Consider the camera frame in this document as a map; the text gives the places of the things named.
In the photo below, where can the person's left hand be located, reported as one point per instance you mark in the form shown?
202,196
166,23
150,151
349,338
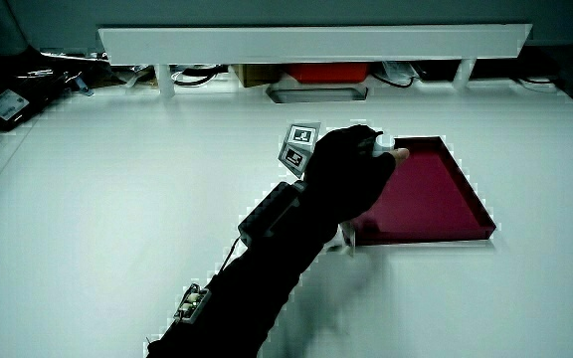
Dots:
346,179

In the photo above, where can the white glue stick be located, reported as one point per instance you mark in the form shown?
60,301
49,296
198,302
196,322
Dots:
383,144

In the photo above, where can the person's left forearm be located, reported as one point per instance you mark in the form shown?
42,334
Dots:
261,283

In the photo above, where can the black wrist sensor box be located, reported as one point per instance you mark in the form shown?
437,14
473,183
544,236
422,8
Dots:
269,214

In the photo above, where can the red tray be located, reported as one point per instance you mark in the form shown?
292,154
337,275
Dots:
431,199

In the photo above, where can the grey flat tray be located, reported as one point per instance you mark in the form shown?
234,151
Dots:
316,94

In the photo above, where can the orange box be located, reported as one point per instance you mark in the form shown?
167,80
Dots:
327,72

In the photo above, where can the cardboard box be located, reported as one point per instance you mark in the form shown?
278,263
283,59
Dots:
256,74

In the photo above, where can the white shelf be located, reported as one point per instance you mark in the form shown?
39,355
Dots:
311,44

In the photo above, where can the small circuit board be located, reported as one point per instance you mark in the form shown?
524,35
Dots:
192,304

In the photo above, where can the black bag with label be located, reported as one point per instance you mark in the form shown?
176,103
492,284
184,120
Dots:
18,94

